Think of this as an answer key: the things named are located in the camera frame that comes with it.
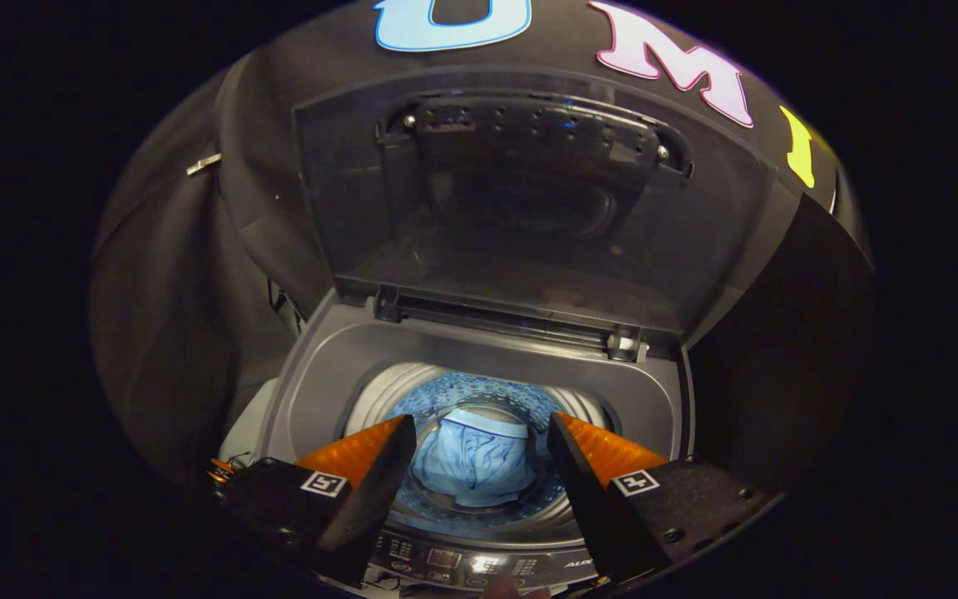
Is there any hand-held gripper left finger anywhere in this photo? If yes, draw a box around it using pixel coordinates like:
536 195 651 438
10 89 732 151
211 414 418 585

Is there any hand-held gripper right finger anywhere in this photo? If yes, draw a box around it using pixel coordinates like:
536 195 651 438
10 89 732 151
547 413 781 585

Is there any light blue shirt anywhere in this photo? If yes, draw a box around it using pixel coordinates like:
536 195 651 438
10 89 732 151
411 407 540 509

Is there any dark washing machine lid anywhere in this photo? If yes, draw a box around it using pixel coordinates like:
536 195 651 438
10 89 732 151
291 65 781 349

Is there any dark grey washing machine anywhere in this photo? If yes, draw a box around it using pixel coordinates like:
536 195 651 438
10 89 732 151
220 287 698 597

